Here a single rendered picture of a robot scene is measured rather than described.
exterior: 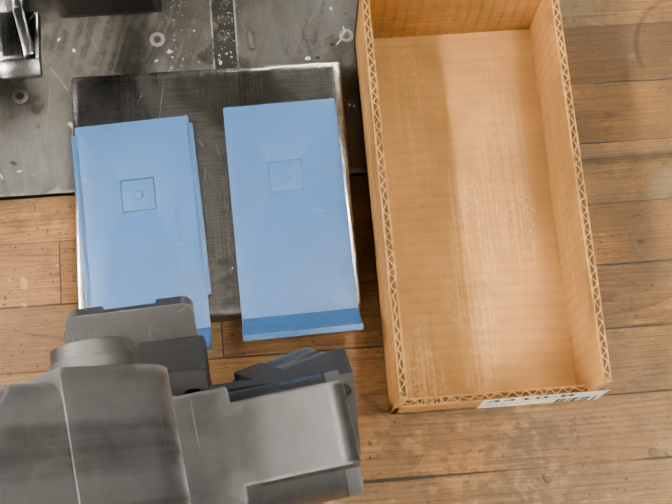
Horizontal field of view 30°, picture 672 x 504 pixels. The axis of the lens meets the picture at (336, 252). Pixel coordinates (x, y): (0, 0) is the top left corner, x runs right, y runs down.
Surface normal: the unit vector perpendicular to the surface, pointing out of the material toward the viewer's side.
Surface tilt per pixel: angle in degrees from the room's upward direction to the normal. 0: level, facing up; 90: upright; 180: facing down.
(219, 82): 0
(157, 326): 30
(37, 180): 0
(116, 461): 42
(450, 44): 0
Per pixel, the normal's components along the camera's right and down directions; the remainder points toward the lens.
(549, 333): 0.04, -0.25
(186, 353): -0.10, -0.96
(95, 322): 0.11, 0.25
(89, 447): 0.69, -0.32
